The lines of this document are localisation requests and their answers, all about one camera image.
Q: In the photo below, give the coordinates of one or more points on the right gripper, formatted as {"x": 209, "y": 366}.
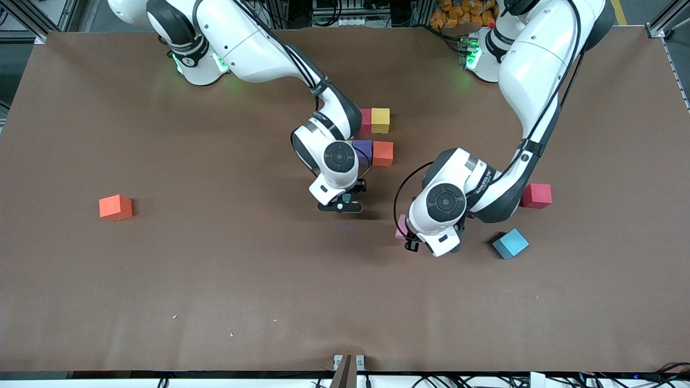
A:
{"x": 360, "y": 186}

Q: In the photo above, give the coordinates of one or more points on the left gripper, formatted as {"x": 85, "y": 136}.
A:
{"x": 412, "y": 245}

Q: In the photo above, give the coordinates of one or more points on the pink foam cube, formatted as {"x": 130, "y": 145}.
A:
{"x": 400, "y": 226}

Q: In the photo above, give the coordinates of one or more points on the purple foam cube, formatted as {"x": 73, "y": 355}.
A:
{"x": 365, "y": 147}

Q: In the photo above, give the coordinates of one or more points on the orange foam cube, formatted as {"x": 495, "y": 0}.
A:
{"x": 383, "y": 153}
{"x": 116, "y": 207}

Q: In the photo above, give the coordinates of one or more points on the crimson foam cube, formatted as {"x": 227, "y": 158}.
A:
{"x": 366, "y": 119}
{"x": 539, "y": 195}

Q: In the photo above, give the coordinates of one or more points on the yellow foam cube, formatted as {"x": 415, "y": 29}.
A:
{"x": 380, "y": 120}

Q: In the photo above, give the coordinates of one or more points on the blue foam cube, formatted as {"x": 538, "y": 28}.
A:
{"x": 510, "y": 243}

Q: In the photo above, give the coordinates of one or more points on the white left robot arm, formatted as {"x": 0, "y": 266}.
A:
{"x": 446, "y": 202}

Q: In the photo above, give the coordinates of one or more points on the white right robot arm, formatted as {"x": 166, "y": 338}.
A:
{"x": 339, "y": 157}

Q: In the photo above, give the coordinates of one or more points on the black equipment rack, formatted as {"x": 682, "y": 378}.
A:
{"x": 388, "y": 13}

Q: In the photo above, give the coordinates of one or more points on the orange snack bags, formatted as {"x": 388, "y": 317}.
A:
{"x": 455, "y": 15}

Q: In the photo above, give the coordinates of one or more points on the metal table edge bracket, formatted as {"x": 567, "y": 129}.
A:
{"x": 360, "y": 361}

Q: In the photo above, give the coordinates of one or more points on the brown mounting post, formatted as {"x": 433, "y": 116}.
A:
{"x": 344, "y": 374}

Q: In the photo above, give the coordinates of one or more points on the aluminium table side rail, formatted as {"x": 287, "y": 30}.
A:
{"x": 680, "y": 81}

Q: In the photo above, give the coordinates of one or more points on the aluminium frame profile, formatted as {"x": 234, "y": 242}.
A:
{"x": 655, "y": 31}
{"x": 39, "y": 37}

